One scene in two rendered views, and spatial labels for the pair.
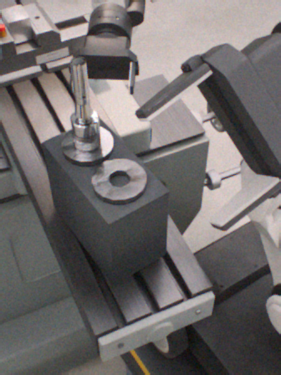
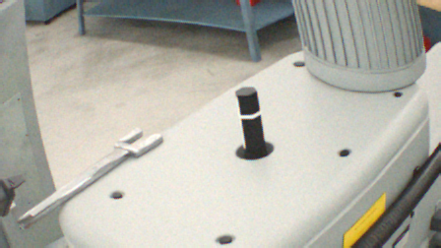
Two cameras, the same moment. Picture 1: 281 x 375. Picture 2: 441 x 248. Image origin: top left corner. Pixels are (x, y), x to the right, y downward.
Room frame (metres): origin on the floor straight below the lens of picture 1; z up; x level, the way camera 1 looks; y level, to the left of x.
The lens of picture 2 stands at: (1.81, -0.02, 2.31)
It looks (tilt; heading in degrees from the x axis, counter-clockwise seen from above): 26 degrees down; 162
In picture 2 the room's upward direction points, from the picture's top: 10 degrees counter-clockwise
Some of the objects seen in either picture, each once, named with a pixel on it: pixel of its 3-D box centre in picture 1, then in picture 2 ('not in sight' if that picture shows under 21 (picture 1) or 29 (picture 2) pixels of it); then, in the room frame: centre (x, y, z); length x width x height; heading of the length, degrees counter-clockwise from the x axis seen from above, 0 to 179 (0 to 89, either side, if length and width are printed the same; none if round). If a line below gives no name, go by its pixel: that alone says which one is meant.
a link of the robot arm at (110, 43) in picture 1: (107, 48); not in sight; (0.92, 0.07, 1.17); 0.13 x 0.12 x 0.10; 87
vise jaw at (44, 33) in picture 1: (39, 23); not in sight; (1.20, 0.25, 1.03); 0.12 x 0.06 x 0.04; 27
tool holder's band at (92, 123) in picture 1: (84, 119); not in sight; (0.69, 0.10, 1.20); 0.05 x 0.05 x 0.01
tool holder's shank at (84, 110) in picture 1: (81, 90); not in sight; (0.69, 0.10, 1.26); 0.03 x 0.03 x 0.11
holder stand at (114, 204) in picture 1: (105, 197); not in sight; (0.65, 0.07, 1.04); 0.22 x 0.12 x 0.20; 35
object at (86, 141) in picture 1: (85, 132); not in sight; (0.69, 0.10, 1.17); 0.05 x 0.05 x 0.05
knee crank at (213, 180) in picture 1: (234, 172); not in sight; (1.18, -0.29, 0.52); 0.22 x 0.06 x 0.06; 115
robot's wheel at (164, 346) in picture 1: (158, 319); not in sight; (0.69, -0.04, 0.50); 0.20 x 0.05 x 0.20; 33
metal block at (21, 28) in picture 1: (17, 24); not in sight; (1.18, 0.30, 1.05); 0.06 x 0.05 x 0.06; 27
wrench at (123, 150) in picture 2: not in sight; (79, 182); (1.05, 0.07, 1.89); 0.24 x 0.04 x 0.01; 117
